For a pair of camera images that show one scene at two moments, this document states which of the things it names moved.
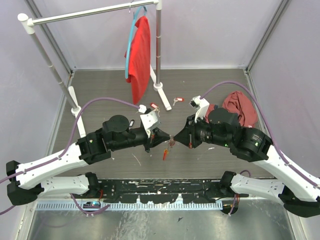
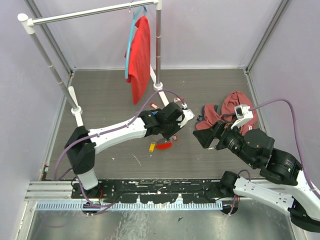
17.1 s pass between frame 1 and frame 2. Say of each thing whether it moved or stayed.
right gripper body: moved
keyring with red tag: moved
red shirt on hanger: stayed
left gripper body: moved
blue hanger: stayed
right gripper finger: moved
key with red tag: stayed
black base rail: stayed
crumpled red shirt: stayed
